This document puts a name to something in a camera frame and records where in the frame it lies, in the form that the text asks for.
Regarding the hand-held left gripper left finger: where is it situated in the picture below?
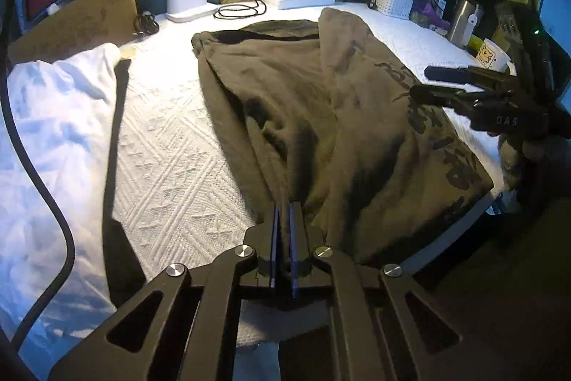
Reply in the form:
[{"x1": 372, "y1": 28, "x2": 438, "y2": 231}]
[{"x1": 48, "y1": 202, "x2": 281, "y2": 381}]

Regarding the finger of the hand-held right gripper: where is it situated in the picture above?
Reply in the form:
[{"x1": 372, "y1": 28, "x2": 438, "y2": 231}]
[
  {"x1": 409, "y1": 85, "x2": 480, "y2": 111},
  {"x1": 424, "y1": 66, "x2": 509, "y2": 89}
]

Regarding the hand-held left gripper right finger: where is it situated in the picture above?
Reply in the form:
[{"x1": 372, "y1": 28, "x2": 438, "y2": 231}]
[{"x1": 289, "y1": 202, "x2": 480, "y2": 381}]

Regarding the brown t-shirt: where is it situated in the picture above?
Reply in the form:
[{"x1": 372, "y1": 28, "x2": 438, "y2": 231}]
[{"x1": 192, "y1": 7, "x2": 495, "y2": 270}]

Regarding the white bear print mug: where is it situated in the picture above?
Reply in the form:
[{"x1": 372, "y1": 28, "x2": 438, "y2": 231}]
[{"x1": 474, "y1": 38, "x2": 514, "y2": 73}]

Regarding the stainless steel tumbler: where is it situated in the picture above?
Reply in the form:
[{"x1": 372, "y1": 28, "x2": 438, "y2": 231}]
[{"x1": 446, "y1": 0, "x2": 483, "y2": 48}]

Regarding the purple cloth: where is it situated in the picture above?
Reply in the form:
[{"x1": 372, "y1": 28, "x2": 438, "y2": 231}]
[{"x1": 413, "y1": 1, "x2": 449, "y2": 29}]

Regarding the white textured table cloth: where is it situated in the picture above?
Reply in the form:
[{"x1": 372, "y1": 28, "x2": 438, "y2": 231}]
[{"x1": 111, "y1": 0, "x2": 505, "y2": 364}]

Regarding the brown cardboard box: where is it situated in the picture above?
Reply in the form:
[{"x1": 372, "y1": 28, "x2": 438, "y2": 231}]
[{"x1": 9, "y1": 0, "x2": 140, "y2": 65}]

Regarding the black strap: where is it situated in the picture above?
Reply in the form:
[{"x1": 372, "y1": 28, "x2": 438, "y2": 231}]
[{"x1": 105, "y1": 59, "x2": 144, "y2": 306}]

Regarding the thick black cable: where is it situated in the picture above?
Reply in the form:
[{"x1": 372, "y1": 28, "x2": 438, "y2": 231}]
[{"x1": 0, "y1": 64, "x2": 76, "y2": 346}]

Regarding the small black cable bundle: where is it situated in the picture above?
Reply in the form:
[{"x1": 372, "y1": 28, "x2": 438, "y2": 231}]
[{"x1": 134, "y1": 10, "x2": 159, "y2": 36}]

